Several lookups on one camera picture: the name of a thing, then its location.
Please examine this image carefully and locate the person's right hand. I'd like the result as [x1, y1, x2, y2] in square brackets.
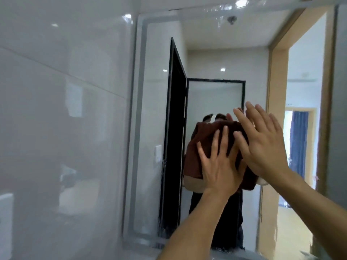
[232, 101, 291, 185]

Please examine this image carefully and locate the person's left hand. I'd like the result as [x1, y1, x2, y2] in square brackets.
[196, 126, 248, 200]

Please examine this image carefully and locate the brown microfibre cloth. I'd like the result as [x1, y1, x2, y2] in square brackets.
[183, 120, 258, 191]

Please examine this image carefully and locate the wall mirror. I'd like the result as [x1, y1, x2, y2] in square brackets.
[122, 0, 347, 260]

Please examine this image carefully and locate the person's right forearm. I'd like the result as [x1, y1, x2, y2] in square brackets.
[267, 169, 347, 260]

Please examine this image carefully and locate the person's left forearm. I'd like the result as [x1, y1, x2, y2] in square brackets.
[157, 188, 230, 260]

